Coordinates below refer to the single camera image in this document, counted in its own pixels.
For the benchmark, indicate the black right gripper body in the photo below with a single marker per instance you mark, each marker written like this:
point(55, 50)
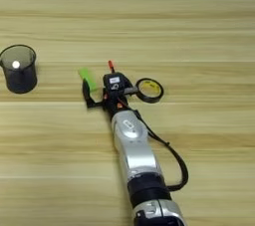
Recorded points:
point(114, 104)

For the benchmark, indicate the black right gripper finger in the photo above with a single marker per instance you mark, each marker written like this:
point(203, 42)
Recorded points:
point(87, 91)

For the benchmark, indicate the green rectangular eraser block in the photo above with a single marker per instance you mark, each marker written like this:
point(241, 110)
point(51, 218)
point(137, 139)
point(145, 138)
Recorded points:
point(89, 78)

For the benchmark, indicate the red and black marker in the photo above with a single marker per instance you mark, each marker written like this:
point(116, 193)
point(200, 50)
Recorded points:
point(111, 66)

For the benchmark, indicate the black tape roll yellow core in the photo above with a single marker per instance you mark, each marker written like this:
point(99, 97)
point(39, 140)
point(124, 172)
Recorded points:
point(149, 90)

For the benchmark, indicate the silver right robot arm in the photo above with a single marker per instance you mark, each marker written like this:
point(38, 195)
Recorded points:
point(136, 150)

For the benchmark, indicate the black mesh pen cup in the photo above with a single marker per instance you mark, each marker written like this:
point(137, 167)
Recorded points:
point(19, 74)

